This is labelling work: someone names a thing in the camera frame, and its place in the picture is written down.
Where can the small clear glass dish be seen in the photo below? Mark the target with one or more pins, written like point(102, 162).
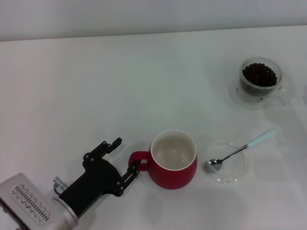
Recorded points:
point(236, 169)

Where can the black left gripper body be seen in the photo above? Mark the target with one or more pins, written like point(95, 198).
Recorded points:
point(96, 182)

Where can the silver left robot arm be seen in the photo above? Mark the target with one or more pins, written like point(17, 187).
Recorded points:
point(66, 213)

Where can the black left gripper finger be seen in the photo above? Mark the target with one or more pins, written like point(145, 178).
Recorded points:
point(98, 153)
point(130, 178)

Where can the coffee beans heap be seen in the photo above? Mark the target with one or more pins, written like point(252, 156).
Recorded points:
point(259, 75)

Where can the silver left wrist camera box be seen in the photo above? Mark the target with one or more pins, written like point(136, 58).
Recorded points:
point(21, 201)

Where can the clear glass saucer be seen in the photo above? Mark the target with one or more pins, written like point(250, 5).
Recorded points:
point(236, 97)

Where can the red ceramic mug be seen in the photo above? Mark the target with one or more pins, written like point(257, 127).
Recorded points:
point(172, 177)

